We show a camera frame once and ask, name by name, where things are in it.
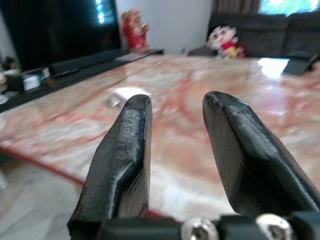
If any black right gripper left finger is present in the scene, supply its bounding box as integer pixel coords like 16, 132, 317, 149
66, 93, 154, 239

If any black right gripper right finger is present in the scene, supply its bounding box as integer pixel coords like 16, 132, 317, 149
201, 90, 320, 217

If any black TV console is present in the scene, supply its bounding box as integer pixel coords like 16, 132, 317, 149
0, 48, 165, 114

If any small black stand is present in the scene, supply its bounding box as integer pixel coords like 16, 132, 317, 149
280, 50, 320, 76

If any black soundbar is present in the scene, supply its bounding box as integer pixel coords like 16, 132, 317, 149
47, 48, 124, 76

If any cartoon boy plush doll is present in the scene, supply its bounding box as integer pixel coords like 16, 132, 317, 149
205, 24, 248, 60

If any white blue box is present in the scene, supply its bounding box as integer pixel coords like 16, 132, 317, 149
21, 74, 41, 92

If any dark grey sofa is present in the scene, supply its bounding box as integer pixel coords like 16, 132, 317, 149
186, 12, 320, 60

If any red gold figurine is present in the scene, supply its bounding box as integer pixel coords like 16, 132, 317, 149
120, 9, 151, 53

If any black television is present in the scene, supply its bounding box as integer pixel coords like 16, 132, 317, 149
0, 0, 122, 72

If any brown curtain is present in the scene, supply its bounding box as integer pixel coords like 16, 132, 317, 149
214, 0, 261, 16

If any bright window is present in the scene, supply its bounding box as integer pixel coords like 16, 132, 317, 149
258, 0, 320, 16

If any marble table with red frame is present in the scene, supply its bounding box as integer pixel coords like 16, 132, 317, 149
0, 53, 320, 224

